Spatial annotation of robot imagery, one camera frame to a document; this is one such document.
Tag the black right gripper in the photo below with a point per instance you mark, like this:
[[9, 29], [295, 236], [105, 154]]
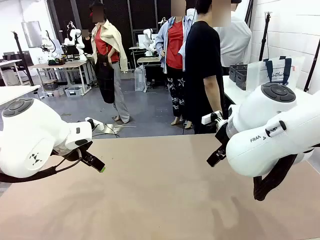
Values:
[[221, 136]]

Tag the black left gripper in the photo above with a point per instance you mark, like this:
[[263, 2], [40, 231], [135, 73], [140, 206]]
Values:
[[72, 154]]

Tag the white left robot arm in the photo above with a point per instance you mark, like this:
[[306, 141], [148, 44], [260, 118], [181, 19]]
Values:
[[30, 130]]

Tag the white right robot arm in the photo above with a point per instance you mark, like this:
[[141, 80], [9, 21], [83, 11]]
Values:
[[262, 150]]

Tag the person's right forearm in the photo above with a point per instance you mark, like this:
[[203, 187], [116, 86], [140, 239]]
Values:
[[215, 97]]

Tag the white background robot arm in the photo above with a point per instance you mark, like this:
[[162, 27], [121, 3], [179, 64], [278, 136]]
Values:
[[75, 37], [149, 37]]

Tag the white side table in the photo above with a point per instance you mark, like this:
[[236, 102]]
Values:
[[231, 91]]

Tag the clear plastic storage bin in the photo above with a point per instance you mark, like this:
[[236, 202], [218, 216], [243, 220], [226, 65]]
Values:
[[73, 92]]

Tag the dark grey plastic crate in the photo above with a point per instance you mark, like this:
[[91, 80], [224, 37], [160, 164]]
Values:
[[237, 71], [242, 80]]

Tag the person in black T-shirt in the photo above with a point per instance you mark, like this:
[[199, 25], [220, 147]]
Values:
[[197, 62]]

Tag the mannequin with cream jacket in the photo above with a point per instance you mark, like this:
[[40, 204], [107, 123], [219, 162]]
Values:
[[107, 62]]

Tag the wooden top workbench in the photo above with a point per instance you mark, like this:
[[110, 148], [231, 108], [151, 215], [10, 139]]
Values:
[[62, 64]]

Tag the person in black top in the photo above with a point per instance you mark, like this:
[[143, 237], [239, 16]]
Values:
[[87, 46]]

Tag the small wooden top table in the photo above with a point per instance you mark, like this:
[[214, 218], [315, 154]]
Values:
[[148, 60]]

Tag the mannequin with blue shirt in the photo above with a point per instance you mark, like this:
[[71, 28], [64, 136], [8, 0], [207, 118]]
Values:
[[173, 50]]

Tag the person in white shirt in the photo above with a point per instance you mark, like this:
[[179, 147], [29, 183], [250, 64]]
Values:
[[235, 42]]

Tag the black tripod with clamp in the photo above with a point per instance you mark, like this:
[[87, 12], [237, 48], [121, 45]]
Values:
[[22, 57]]

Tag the black slanted stand pole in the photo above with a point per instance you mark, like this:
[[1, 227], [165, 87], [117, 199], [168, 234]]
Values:
[[312, 67]]

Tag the silver reflector panel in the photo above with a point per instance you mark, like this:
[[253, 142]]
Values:
[[32, 33]]

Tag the black light stand legs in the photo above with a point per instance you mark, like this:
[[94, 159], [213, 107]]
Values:
[[250, 12]]

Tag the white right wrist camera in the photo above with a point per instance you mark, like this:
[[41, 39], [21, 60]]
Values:
[[207, 119]]

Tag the black camera tripod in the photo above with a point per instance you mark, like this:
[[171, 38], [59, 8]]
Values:
[[265, 37]]

